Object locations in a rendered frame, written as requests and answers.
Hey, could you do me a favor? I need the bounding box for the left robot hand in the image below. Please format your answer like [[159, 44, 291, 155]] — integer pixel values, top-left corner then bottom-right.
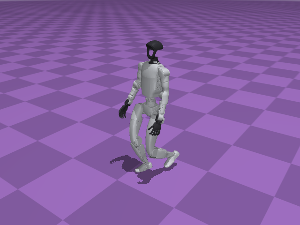
[[148, 114, 163, 136]]

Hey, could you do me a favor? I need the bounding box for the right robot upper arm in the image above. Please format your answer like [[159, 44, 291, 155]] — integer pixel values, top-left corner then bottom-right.
[[133, 62, 144, 89]]

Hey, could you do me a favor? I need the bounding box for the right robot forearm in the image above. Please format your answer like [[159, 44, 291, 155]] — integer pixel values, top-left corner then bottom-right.
[[126, 85, 139, 105]]

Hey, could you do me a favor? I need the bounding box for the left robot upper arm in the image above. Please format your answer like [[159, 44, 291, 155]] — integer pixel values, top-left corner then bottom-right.
[[158, 67, 170, 99]]

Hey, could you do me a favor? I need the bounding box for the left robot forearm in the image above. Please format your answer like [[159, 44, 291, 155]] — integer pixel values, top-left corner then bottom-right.
[[157, 92, 168, 121]]

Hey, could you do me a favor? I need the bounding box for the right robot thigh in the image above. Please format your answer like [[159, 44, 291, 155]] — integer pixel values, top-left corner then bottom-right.
[[129, 103, 145, 146]]

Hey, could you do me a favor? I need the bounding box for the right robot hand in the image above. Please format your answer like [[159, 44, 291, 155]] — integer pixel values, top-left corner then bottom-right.
[[119, 99, 130, 118]]

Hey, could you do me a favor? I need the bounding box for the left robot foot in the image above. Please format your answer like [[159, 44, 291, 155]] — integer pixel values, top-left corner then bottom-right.
[[164, 150, 180, 168]]

